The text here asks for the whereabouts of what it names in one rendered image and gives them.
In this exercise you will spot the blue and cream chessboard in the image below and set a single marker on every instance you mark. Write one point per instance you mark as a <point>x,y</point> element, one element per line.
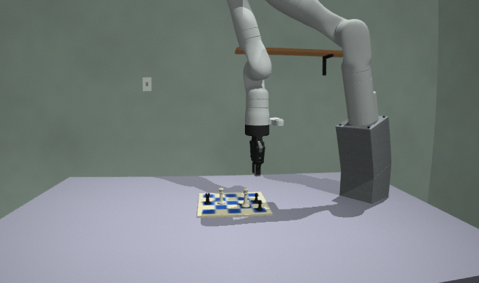
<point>232,207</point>

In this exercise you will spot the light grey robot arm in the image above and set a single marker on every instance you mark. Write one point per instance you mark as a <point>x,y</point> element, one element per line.
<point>361,100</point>

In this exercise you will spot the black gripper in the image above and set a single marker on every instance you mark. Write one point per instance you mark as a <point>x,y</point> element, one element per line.
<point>257,146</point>

